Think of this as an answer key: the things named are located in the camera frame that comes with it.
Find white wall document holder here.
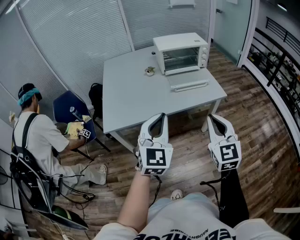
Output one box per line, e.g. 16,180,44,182
168,0,196,9

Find white toaster oven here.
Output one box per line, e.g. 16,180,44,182
152,32,210,92

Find black backpack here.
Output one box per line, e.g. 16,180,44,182
88,82,104,119

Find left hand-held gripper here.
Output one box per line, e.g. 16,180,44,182
135,112,174,176

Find black office chair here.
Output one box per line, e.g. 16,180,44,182
10,150,90,232

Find yellow paper envelope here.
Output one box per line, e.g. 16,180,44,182
64,121,83,141

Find person's right forearm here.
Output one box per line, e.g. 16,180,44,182
219,170,250,228

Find blue chair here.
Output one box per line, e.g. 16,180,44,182
52,90,111,161

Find black metal railing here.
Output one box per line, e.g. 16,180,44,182
243,16,300,165

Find person's white printed shirt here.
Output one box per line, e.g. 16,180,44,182
92,194,293,240

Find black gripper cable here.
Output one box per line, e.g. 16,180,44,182
200,171,232,207
150,174,163,207

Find person's white shoe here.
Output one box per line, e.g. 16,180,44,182
170,189,183,201

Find clear plastic water bottle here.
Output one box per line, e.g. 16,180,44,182
69,106,85,122

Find person's light blue jeans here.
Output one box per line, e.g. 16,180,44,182
150,192,211,204

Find person's left forearm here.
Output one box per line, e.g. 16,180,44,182
116,173,153,233

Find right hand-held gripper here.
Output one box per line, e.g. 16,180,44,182
207,114,242,173

